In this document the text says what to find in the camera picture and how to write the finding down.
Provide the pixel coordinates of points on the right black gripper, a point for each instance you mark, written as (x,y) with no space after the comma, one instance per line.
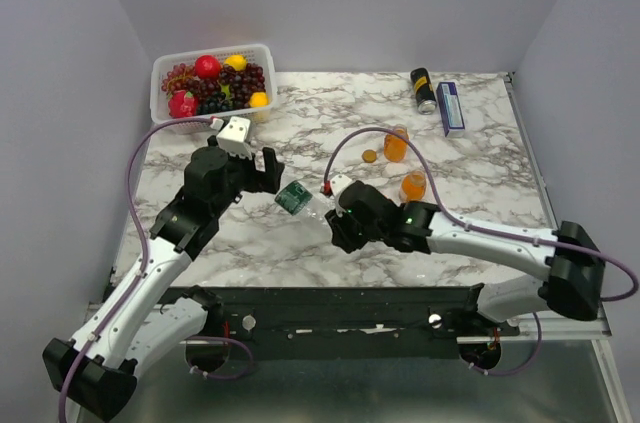
(340,235)

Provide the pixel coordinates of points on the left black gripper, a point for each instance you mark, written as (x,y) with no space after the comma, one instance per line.
(263,181)

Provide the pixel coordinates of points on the clear bottle green label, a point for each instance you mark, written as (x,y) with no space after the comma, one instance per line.
(300,203)

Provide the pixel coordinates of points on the orange juice bottle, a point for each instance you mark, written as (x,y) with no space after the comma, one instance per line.
(413,186)
(395,148)

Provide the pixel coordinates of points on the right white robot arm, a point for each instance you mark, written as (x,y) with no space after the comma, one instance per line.
(560,269)

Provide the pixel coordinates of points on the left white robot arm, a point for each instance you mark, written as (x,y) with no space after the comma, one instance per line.
(98,368)

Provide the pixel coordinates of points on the yellow lemon front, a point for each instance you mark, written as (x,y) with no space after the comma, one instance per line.
(259,100)

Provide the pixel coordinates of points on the yellow lemon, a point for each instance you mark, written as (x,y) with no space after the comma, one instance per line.
(259,100)
(236,61)

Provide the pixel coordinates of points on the black grape bunch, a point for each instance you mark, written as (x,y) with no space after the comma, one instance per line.
(214,103)

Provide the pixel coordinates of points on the dark red grape bunch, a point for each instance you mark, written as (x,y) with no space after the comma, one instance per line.
(237,85)

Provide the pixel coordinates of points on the pink dragon fruit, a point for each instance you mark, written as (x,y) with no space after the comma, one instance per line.
(183,104)

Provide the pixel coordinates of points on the yellow lemon back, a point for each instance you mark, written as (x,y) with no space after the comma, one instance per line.
(236,61)

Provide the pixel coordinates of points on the white plastic fruit basket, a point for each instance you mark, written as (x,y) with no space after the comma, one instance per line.
(254,53)

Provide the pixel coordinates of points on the red apple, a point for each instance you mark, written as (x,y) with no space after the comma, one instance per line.
(207,67)

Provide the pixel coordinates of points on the red grape bunch left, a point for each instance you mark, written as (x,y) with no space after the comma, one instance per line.
(179,78)

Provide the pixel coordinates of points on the black drink can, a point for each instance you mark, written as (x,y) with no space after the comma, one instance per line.
(423,90)

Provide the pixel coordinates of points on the blue white box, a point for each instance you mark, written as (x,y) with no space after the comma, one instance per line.
(450,109)

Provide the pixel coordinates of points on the black aluminium base frame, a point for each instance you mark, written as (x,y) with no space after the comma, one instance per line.
(326,324)

